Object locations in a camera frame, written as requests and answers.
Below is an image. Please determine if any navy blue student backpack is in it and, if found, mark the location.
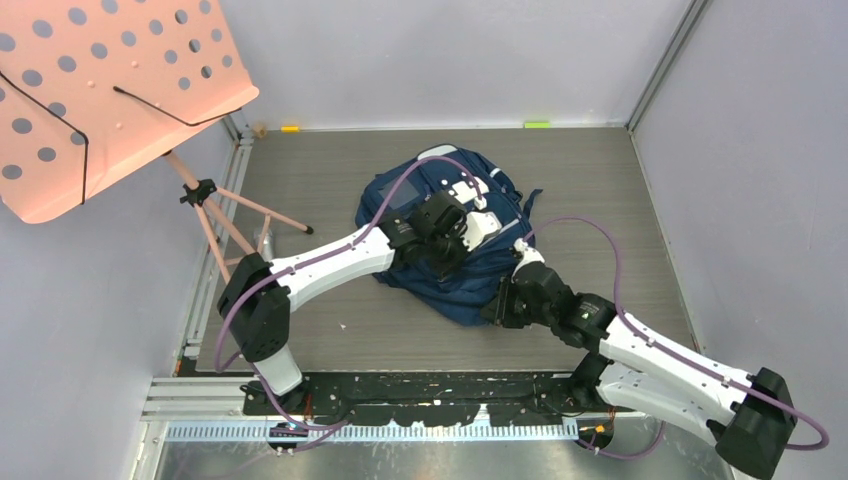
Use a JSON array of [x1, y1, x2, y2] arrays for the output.
[[373, 144, 542, 326]]

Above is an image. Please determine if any pink perforated music stand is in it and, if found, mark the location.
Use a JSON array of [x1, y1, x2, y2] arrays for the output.
[[0, 0, 314, 285]]

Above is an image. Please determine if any black mounting base plate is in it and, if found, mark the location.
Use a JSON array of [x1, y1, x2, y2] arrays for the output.
[[277, 371, 615, 427]]

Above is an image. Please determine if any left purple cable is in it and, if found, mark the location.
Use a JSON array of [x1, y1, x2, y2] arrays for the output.
[[213, 155, 488, 432]]

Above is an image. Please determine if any aluminium frame rail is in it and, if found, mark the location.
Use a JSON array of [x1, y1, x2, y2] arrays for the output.
[[140, 370, 743, 444]]

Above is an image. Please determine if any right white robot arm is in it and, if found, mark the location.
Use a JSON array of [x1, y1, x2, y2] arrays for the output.
[[483, 239, 798, 479]]

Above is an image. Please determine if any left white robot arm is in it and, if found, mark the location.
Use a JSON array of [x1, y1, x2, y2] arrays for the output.
[[218, 191, 502, 414]]

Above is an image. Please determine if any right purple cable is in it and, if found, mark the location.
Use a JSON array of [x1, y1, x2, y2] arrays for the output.
[[523, 216, 831, 462]]

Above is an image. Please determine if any purple cable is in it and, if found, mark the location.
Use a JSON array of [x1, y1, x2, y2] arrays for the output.
[[213, 155, 488, 432], [523, 216, 831, 462]]

